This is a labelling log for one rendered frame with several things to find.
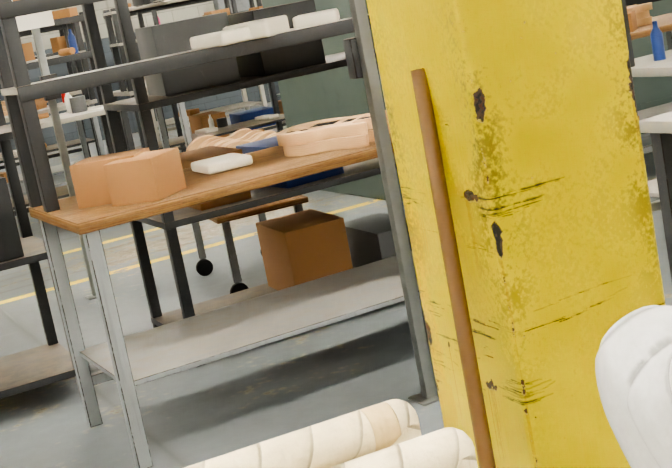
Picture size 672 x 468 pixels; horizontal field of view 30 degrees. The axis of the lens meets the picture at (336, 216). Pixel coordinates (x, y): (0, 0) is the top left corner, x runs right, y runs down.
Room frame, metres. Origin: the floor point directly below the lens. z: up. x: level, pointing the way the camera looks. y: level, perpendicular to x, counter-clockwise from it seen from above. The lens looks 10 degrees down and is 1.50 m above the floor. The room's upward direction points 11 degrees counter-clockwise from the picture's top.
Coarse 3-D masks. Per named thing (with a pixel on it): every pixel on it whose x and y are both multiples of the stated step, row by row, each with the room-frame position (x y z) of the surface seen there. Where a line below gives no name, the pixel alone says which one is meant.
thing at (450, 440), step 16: (432, 432) 0.78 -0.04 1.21; (448, 432) 0.77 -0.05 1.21; (464, 432) 0.78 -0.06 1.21; (400, 448) 0.76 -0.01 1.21; (416, 448) 0.76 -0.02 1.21; (432, 448) 0.76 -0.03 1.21; (448, 448) 0.76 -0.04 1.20; (464, 448) 0.77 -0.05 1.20; (352, 464) 0.75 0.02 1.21; (368, 464) 0.75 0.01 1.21; (384, 464) 0.75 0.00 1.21; (400, 464) 0.75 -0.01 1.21; (416, 464) 0.75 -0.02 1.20; (432, 464) 0.75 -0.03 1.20; (448, 464) 0.76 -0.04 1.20
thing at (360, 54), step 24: (360, 0) 4.32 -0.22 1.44; (360, 24) 4.32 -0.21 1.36; (360, 48) 4.33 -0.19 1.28; (360, 72) 4.35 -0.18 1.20; (384, 120) 4.33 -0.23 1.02; (384, 144) 4.32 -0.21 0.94; (384, 168) 4.32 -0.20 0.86; (408, 240) 4.33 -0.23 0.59; (408, 264) 4.32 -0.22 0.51; (408, 288) 4.32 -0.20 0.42; (408, 312) 4.34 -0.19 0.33; (432, 384) 4.33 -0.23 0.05
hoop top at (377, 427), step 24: (384, 408) 0.84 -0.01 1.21; (408, 408) 0.85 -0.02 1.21; (312, 432) 0.82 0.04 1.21; (336, 432) 0.82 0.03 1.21; (360, 432) 0.83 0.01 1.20; (384, 432) 0.83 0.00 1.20; (240, 456) 0.80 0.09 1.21; (264, 456) 0.80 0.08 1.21; (288, 456) 0.81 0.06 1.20; (312, 456) 0.81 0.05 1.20; (336, 456) 0.82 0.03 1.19; (360, 456) 0.83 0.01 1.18
